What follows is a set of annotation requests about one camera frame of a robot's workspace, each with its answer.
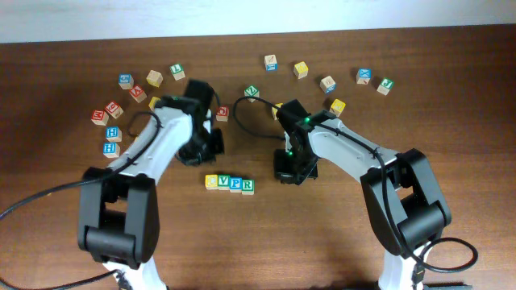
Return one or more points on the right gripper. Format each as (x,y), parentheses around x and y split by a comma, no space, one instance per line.
(293,172)

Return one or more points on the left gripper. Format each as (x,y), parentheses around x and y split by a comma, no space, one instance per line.
(197,155)

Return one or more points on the yellow C letter block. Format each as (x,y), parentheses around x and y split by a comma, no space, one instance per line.
(211,182)

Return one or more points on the green V letter block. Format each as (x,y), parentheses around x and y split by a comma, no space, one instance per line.
(224,182)

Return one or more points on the blue P letter block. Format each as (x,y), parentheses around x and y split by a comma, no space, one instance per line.
(236,184)

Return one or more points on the green R letter block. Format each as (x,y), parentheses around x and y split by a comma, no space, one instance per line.
(248,187)

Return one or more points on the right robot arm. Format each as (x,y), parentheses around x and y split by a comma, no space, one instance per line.
(406,207)

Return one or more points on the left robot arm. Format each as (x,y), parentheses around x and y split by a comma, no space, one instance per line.
(119,222)

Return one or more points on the red O block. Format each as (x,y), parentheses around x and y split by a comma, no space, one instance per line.
(222,114)

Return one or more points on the yellow cluster block left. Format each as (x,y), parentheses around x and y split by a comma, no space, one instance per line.
(274,110)

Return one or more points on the yellow block upper left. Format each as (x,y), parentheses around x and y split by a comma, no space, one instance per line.
(152,103)

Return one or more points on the green Z block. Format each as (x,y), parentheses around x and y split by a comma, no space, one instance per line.
(251,91)

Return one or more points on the green L block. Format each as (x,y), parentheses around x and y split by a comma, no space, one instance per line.
(177,71)

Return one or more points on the plain wood yellow block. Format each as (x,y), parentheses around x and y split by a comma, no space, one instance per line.
(154,78)

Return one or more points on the red X block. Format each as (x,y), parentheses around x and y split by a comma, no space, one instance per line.
(137,93)

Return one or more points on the upper blue H block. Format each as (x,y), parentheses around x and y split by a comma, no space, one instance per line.
(113,134)

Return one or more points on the blue h block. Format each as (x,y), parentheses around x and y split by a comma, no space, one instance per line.
(113,134)
(111,150)

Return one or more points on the wood block blue edge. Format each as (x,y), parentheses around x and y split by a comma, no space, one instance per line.
(327,84)

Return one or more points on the lower blue H block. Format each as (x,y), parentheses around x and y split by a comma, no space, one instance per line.
(111,150)

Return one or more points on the yellow block top right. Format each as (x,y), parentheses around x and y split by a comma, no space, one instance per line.
(300,70)

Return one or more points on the red 9 block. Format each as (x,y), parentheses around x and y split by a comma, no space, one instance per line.
(114,109)

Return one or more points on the blue S block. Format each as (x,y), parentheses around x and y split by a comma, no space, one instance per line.
(126,81)

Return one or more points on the wood block blue side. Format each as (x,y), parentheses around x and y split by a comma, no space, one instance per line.
(270,63)

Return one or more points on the red M block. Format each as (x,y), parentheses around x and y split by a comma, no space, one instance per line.
(100,117)

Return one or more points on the blue X block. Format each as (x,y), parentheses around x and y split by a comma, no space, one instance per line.
(363,76)

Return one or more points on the green J block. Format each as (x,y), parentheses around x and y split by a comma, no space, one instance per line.
(385,86)

